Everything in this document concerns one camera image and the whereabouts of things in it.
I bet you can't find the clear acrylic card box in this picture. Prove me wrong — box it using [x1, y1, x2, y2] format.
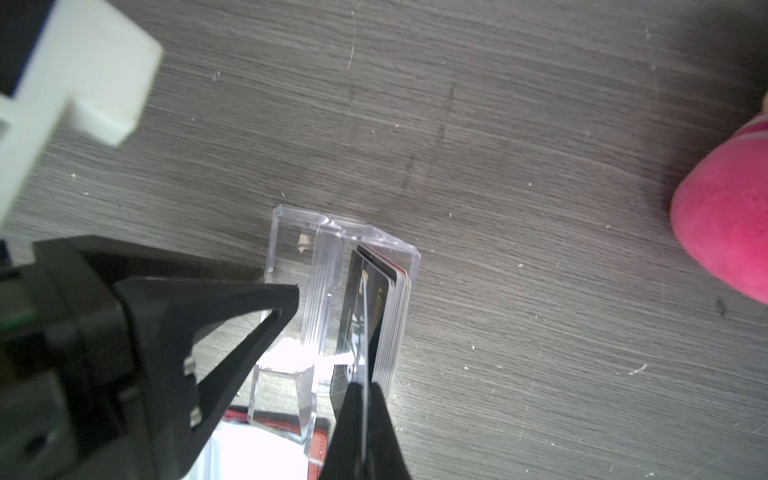
[248, 204, 421, 451]

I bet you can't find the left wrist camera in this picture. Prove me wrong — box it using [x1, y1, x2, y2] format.
[1, 0, 163, 218]

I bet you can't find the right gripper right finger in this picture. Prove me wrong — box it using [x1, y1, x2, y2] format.
[363, 383, 412, 480]

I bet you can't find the red leather card holder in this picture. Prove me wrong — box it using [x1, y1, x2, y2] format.
[185, 406, 333, 479]

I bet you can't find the black gold credit card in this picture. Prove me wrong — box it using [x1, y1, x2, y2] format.
[330, 245, 396, 417]

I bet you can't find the pink plush doll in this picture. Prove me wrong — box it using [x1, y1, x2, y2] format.
[669, 99, 767, 304]

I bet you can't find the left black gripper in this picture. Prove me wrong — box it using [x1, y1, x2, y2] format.
[1, 236, 300, 479]

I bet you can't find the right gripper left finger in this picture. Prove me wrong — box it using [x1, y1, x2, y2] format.
[319, 383, 364, 480]

